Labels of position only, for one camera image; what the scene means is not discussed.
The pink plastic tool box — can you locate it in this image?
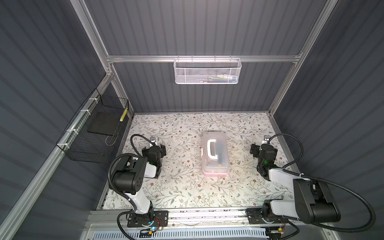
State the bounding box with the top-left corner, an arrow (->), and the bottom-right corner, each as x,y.
201,131 -> 230,178

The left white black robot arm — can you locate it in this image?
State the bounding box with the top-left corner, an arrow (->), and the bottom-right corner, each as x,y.
107,145 -> 167,219

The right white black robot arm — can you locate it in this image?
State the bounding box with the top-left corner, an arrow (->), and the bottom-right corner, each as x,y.
250,143 -> 341,224

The yellow tube in basket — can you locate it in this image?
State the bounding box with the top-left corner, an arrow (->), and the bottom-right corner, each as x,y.
120,108 -> 128,122

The black pad in basket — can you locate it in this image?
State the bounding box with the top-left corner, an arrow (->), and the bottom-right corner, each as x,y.
87,112 -> 120,136

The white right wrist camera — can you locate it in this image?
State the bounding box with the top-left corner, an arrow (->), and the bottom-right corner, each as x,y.
262,135 -> 271,144

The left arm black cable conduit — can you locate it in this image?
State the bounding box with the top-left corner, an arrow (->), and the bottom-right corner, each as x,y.
107,133 -> 157,240

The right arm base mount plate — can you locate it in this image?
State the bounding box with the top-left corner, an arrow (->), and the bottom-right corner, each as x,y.
245,208 -> 288,225

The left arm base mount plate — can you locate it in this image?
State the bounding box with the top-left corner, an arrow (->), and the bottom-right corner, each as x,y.
127,211 -> 169,228

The black wire basket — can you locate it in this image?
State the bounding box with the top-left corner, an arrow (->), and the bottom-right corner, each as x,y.
57,90 -> 130,164

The white wire mesh basket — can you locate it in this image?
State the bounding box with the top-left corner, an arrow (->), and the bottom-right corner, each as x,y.
173,58 -> 242,85

